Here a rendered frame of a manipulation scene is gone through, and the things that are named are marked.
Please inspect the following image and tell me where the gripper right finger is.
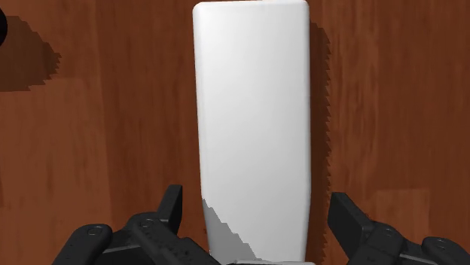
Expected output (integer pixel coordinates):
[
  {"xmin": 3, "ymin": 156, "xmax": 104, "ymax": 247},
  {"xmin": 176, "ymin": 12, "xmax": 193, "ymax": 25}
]
[{"xmin": 327, "ymin": 192, "xmax": 470, "ymax": 265}]

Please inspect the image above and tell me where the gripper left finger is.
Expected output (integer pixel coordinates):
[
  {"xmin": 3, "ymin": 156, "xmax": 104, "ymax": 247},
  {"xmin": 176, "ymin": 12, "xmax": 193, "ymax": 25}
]
[{"xmin": 52, "ymin": 184, "xmax": 221, "ymax": 265}]

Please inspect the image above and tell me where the white flat rectangular slab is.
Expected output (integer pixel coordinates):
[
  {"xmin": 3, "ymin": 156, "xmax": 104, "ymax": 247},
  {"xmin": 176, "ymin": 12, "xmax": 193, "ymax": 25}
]
[{"xmin": 192, "ymin": 0, "xmax": 313, "ymax": 263}]

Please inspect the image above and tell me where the black round object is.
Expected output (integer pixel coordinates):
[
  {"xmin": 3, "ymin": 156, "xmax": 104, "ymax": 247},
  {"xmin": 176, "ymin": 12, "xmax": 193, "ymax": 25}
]
[{"xmin": 0, "ymin": 8, "xmax": 8, "ymax": 47}]

